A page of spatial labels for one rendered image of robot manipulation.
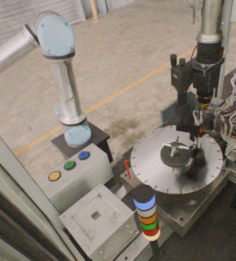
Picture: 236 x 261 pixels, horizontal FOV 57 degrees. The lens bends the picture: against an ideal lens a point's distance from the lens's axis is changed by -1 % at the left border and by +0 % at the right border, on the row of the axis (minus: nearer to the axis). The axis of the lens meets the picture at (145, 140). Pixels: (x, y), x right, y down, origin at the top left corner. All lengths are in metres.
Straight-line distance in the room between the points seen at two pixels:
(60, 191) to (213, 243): 0.58
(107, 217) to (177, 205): 0.24
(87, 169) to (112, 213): 0.23
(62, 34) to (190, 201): 0.72
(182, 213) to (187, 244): 0.12
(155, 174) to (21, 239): 0.55
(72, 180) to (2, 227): 0.66
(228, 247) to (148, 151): 0.43
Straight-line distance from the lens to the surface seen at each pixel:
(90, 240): 0.73
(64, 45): 0.85
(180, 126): 0.79
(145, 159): 0.79
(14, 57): 1.02
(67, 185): 0.89
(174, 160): 0.76
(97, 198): 0.79
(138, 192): 0.46
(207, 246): 0.85
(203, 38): 0.68
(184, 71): 0.66
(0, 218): 0.23
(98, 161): 0.91
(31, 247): 0.28
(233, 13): 0.69
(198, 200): 0.81
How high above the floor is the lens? 1.54
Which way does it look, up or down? 43 degrees down
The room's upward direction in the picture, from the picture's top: 9 degrees counter-clockwise
